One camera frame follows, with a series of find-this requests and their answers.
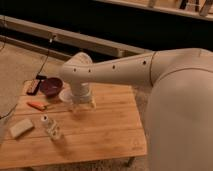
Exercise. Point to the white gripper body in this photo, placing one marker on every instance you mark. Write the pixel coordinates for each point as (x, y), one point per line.
(81, 94)

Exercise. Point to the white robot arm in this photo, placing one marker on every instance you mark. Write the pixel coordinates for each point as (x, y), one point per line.
(179, 113)

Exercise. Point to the clear plastic bottle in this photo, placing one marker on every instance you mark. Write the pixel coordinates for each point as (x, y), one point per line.
(51, 127)

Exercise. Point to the white round lid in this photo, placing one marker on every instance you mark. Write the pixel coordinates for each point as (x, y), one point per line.
(65, 95)

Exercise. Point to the dark red bowl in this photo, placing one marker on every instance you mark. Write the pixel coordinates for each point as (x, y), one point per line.
(51, 87)

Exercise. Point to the orange marker pen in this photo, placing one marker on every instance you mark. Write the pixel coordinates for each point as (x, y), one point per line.
(38, 105)

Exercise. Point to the wooden table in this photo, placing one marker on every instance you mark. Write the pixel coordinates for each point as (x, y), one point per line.
(111, 130)

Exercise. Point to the beige sponge block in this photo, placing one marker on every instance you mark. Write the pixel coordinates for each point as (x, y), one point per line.
(21, 127)

